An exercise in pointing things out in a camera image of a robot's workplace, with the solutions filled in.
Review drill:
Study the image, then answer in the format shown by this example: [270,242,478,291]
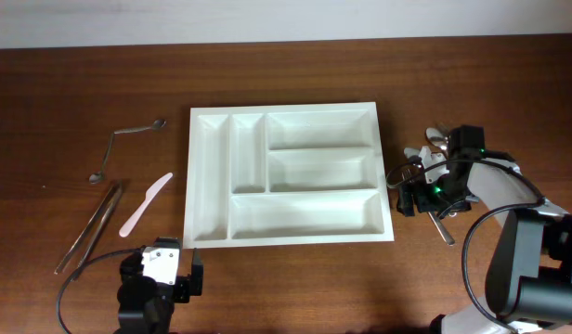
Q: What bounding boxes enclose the steel fork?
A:
[396,181,455,246]
[436,122,450,137]

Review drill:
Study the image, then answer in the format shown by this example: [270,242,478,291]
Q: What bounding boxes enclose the steel tablespoon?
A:
[404,148,422,164]
[425,127,449,152]

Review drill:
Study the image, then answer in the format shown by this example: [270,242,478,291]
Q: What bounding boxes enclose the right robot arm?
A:
[387,125,572,333]

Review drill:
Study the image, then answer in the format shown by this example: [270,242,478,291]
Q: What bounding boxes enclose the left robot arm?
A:
[117,238,204,334]

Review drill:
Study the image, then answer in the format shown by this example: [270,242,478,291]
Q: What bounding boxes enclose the steel tongs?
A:
[54,182,124,275]

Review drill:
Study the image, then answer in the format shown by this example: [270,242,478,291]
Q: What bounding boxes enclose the white plastic knife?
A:
[119,173,174,238]

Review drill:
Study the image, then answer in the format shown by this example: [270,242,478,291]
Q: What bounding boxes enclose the small steel teaspoon lower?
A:
[88,133,115,185]

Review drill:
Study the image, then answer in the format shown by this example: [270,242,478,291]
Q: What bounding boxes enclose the small steel teaspoon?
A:
[113,119,166,135]
[88,133,115,185]

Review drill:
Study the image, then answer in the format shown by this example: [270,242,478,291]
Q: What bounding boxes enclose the white cutlery tray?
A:
[183,102,394,249]

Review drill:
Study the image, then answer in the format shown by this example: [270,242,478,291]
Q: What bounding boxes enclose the small steel teaspoon upper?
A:
[113,119,166,135]

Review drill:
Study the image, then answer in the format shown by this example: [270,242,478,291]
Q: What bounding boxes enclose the right black camera cable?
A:
[385,157,547,333]

